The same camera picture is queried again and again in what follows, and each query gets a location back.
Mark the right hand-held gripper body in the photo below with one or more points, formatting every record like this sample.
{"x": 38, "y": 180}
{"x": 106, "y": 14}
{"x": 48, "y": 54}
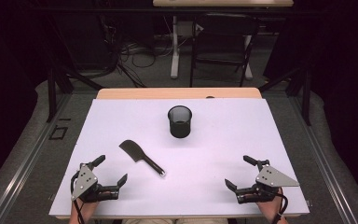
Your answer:
{"x": 270, "y": 179}

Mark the white-legged background table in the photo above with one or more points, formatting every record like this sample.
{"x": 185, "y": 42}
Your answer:
{"x": 223, "y": 2}

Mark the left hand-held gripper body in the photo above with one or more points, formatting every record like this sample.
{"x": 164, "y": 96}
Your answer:
{"x": 85, "y": 183}

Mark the person's right hand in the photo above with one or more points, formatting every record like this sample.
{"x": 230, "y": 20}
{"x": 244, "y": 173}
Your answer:
{"x": 270, "y": 207}

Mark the metal floor rail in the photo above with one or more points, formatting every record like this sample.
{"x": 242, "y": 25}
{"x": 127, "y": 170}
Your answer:
{"x": 28, "y": 161}
{"x": 320, "y": 155}

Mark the white box under table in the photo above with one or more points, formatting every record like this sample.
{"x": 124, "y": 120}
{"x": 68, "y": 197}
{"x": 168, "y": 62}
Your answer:
{"x": 185, "y": 28}

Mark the black mesh cup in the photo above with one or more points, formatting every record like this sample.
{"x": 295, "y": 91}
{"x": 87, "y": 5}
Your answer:
{"x": 180, "y": 124}

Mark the white table mat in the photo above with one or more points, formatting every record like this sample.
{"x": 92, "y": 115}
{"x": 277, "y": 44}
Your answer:
{"x": 205, "y": 155}

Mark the black kitchen knife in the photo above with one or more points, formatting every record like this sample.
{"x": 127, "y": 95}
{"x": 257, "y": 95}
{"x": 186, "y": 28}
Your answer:
{"x": 136, "y": 152}

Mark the person's left hand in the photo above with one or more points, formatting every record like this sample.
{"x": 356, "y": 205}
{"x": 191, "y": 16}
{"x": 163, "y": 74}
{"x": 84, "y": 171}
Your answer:
{"x": 87, "y": 207}

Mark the black metal stand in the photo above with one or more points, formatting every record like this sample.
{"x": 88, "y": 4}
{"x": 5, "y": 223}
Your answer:
{"x": 306, "y": 93}
{"x": 51, "y": 93}

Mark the black folding chair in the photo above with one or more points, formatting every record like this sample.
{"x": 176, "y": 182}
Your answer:
{"x": 223, "y": 31}

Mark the black horizontal bar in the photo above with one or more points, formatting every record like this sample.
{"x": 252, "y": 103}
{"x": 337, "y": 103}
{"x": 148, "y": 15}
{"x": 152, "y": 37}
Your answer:
{"x": 90, "y": 10}

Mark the wooden table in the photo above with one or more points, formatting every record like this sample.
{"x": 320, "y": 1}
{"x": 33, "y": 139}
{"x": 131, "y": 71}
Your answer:
{"x": 180, "y": 92}

